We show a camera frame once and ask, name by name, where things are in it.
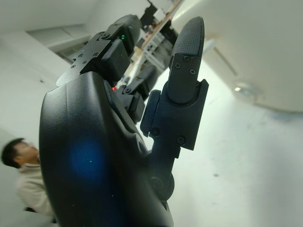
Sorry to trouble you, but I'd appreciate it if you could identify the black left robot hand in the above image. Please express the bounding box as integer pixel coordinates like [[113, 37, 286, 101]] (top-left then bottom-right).
[[39, 14, 210, 227]]

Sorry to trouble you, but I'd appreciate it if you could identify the small silver toaster dial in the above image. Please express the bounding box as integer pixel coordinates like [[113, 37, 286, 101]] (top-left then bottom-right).
[[234, 81, 261, 100]]

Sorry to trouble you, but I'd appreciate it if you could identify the cream two-slot toaster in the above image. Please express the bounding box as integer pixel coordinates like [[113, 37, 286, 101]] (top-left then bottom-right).
[[170, 0, 303, 113]]

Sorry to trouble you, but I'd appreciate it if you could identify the person in beige top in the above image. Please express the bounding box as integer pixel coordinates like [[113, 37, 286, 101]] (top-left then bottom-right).
[[1, 138, 56, 217]]

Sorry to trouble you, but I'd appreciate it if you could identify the background shelving rack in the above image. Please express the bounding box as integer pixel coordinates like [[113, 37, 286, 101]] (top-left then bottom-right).
[[134, 4, 180, 71]]

